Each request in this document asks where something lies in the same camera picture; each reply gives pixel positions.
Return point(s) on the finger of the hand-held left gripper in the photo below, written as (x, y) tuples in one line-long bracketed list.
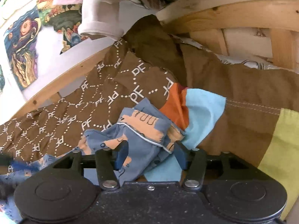
[(5, 160)]

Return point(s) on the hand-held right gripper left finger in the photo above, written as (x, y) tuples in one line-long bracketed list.
[(121, 155)]

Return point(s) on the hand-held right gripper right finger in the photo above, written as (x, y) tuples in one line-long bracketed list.
[(181, 156)]

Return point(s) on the blue patterned pants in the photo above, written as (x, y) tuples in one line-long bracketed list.
[(140, 144)]

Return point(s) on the brown printed patchwork duvet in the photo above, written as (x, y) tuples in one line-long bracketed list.
[(245, 93)]

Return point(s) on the white hanging garment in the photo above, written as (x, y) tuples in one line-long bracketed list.
[(100, 16)]

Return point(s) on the swirl painting wall poster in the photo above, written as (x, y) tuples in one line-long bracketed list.
[(22, 51)]

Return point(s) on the wooden bed frame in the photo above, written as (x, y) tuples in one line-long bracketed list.
[(233, 14)]

